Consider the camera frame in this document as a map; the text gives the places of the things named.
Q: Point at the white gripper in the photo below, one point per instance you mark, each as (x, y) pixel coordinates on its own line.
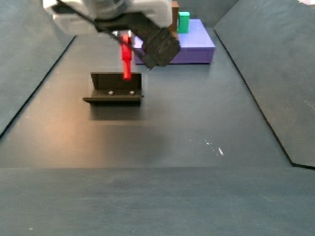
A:
(88, 19)

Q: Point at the red peg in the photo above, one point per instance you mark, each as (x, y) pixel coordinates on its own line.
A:
(126, 53)

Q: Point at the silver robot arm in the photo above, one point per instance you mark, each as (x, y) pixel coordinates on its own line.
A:
(104, 9)

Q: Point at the purple base board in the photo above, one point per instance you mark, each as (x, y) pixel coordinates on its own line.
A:
(196, 45)

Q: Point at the brown upright block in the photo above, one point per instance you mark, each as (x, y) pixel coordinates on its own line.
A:
(175, 16)

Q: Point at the green block right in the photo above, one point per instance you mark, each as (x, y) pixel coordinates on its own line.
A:
(183, 22)

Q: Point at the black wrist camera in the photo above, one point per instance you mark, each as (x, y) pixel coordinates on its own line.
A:
(160, 46)

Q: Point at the black angle bracket holder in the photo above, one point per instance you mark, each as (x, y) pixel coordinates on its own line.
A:
(115, 90)

